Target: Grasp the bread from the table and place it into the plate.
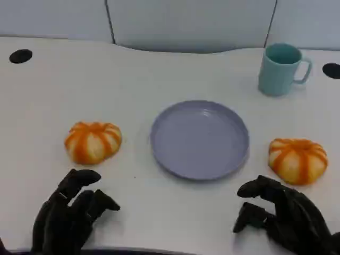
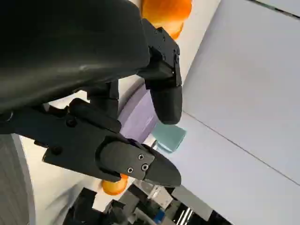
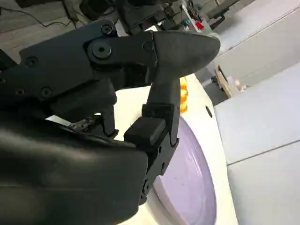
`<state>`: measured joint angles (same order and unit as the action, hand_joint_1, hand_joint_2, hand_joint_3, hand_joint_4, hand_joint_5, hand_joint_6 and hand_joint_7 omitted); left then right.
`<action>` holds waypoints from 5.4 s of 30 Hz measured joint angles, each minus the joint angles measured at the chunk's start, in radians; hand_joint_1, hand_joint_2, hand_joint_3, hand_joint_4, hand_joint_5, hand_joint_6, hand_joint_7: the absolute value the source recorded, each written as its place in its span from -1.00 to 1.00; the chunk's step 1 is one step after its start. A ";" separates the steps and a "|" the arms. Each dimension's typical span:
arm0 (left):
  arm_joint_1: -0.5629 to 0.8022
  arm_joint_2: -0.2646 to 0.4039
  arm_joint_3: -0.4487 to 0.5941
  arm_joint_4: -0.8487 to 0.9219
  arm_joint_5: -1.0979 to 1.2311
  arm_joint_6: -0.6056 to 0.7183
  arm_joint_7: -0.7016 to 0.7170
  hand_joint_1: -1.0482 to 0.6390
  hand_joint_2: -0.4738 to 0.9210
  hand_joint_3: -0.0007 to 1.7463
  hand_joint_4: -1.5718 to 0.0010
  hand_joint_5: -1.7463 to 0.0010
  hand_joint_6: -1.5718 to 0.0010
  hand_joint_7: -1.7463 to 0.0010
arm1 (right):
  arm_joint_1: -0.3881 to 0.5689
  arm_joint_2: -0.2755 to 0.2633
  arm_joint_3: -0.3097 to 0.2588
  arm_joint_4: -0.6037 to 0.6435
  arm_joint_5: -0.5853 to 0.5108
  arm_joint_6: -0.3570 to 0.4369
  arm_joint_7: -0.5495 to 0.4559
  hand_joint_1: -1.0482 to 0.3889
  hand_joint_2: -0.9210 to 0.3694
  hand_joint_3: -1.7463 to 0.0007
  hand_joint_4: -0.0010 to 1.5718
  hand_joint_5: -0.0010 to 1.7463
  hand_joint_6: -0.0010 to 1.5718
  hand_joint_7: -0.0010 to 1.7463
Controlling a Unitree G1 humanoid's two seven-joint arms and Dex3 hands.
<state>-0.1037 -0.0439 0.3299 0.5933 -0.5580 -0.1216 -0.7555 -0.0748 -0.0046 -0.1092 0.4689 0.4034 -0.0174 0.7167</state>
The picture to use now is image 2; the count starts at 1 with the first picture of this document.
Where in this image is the orange white toy bread roll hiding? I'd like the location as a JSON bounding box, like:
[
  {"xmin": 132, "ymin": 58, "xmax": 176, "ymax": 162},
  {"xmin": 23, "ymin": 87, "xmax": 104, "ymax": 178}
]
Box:
[
  {"xmin": 140, "ymin": 0, "xmax": 193, "ymax": 40},
  {"xmin": 101, "ymin": 172, "xmax": 129, "ymax": 196}
]

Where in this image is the lilac plate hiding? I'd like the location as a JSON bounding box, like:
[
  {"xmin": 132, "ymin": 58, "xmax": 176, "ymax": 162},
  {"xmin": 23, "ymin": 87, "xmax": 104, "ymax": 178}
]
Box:
[{"xmin": 116, "ymin": 81, "xmax": 157, "ymax": 144}]

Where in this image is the pale green mug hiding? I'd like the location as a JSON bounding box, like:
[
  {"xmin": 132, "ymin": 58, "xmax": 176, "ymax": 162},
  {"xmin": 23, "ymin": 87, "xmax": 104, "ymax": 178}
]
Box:
[{"xmin": 150, "ymin": 123, "xmax": 188, "ymax": 153}]

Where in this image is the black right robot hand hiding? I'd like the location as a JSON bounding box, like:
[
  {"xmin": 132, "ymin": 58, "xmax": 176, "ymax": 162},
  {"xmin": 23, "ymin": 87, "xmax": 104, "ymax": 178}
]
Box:
[{"xmin": 67, "ymin": 188, "xmax": 134, "ymax": 225}]

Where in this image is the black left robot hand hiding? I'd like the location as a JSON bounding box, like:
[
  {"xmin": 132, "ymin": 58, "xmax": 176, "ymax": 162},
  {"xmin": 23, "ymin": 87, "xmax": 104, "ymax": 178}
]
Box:
[{"xmin": 0, "ymin": 0, "xmax": 183, "ymax": 188}]

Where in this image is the grey workshop machine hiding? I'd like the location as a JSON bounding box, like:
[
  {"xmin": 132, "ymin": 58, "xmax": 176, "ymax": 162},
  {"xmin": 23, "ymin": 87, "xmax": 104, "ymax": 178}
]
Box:
[{"xmin": 127, "ymin": 182, "xmax": 174, "ymax": 212}]

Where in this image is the grey desk divider panel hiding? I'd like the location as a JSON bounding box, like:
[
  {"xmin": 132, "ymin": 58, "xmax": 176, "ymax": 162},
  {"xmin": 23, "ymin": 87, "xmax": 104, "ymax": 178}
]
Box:
[
  {"xmin": 168, "ymin": 112, "xmax": 300, "ymax": 225},
  {"xmin": 181, "ymin": 0, "xmax": 300, "ymax": 186}
]

